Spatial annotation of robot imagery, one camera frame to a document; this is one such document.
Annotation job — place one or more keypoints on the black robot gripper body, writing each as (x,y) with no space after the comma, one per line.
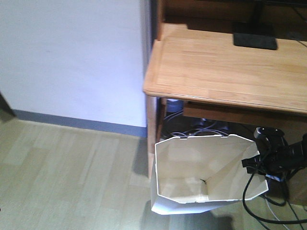
(277,165)

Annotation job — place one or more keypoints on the white plastic trash bin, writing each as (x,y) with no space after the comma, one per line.
(201,173)

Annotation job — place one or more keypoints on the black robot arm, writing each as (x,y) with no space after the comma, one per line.
(300,150)

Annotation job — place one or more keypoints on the black monitor stand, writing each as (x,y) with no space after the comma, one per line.
(253,33)

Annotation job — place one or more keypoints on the wooden desk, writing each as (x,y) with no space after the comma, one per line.
(194,59)

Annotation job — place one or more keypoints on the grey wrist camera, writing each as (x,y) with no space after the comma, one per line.
(267,132)

